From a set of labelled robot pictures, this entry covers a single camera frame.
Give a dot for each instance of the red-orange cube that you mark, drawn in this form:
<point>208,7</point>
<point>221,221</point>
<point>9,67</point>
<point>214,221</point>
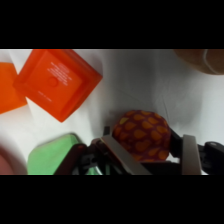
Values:
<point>58,83</point>

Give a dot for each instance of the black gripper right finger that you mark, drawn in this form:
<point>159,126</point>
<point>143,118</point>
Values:
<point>191,156</point>

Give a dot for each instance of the red ball with orange spots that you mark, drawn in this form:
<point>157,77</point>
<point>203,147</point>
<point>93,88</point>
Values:
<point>143,135</point>

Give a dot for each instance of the pink bowl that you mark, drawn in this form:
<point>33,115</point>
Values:
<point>8,163</point>

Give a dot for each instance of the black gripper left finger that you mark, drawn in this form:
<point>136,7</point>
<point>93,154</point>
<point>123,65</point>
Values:
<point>126,158</point>

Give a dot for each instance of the orange cube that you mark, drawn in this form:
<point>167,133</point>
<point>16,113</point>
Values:
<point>8,88</point>

